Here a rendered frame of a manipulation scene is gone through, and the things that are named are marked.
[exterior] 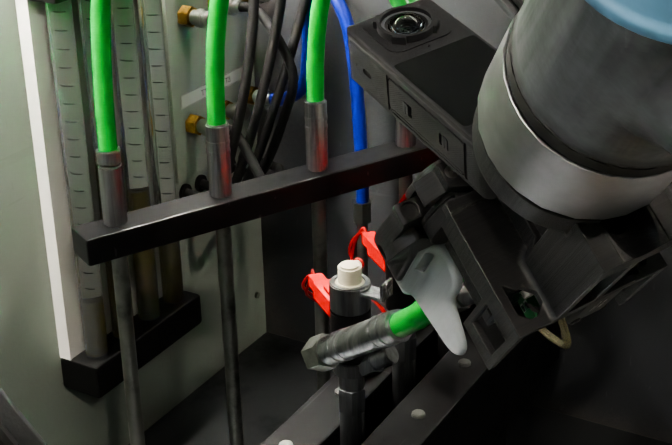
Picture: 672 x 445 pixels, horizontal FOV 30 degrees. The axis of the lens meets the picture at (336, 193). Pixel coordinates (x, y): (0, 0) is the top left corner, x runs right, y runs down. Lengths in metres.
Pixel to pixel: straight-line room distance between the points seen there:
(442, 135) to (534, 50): 0.12
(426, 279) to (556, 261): 0.13
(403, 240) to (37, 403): 0.57
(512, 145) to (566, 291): 0.08
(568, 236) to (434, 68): 0.10
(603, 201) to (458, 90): 0.10
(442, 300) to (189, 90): 0.59
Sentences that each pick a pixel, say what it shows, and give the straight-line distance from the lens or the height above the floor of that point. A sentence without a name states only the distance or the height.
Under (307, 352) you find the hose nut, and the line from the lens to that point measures 0.75.
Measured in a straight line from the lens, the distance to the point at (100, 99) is 0.91.
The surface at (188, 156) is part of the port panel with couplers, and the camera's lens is 1.14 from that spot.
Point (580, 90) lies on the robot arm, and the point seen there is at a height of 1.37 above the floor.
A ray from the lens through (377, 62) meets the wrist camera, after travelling 0.52.
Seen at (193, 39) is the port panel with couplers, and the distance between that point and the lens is 1.12.
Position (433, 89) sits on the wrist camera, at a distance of 0.50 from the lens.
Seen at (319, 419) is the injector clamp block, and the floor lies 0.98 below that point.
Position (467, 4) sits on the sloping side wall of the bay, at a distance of 1.09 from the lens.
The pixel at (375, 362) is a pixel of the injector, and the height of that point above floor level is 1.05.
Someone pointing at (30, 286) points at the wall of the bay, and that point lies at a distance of 1.02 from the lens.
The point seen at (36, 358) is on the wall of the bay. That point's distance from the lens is 1.04.
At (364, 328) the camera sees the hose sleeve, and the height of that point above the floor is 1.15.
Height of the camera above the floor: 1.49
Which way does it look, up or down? 23 degrees down
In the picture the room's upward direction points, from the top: 1 degrees counter-clockwise
